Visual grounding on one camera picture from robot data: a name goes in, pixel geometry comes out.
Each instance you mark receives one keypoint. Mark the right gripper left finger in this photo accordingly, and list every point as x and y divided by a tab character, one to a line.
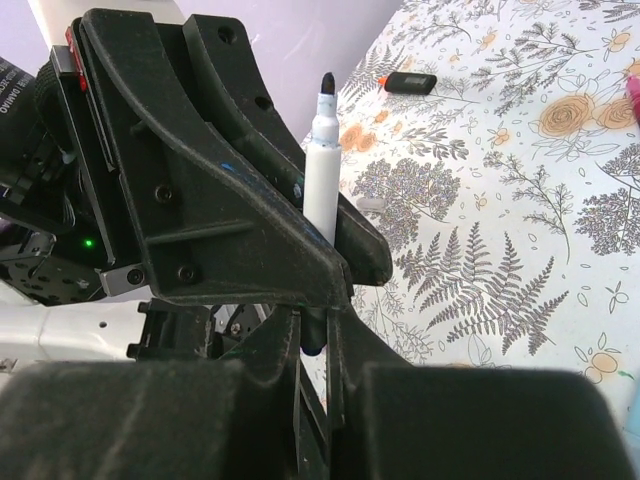
231	418

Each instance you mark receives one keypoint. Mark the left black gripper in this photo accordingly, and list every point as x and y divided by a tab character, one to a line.
207	225

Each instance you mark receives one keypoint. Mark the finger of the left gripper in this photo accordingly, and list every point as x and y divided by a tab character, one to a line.
233	98

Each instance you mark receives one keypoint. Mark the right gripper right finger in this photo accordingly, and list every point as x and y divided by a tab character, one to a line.
389	419

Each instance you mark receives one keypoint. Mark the white blue marker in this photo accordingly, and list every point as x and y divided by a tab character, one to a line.
323	163

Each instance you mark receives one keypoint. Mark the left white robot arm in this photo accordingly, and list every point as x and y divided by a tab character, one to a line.
50	250

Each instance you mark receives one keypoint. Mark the pink pen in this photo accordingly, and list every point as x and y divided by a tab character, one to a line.
633	90

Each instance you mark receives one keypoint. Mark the black orange highlighter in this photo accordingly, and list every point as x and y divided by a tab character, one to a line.
406	83

